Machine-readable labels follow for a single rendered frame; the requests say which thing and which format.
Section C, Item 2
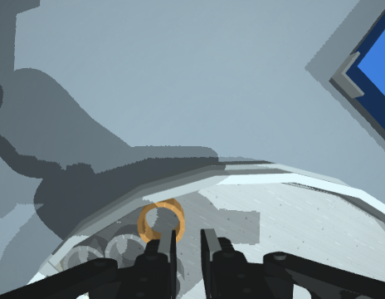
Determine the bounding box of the grey metal bushing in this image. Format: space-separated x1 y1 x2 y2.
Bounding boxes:
63 235 109 270
176 258 185 299
105 224 147 268

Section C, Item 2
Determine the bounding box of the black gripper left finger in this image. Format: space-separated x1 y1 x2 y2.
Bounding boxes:
0 230 177 299

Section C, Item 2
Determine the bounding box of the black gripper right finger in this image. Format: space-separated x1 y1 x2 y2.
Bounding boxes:
201 228 385 299

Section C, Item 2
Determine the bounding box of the blue open crate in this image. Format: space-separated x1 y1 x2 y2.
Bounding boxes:
331 13 385 129

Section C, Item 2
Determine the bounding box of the bronze bushing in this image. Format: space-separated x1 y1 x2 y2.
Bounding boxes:
138 199 185 243

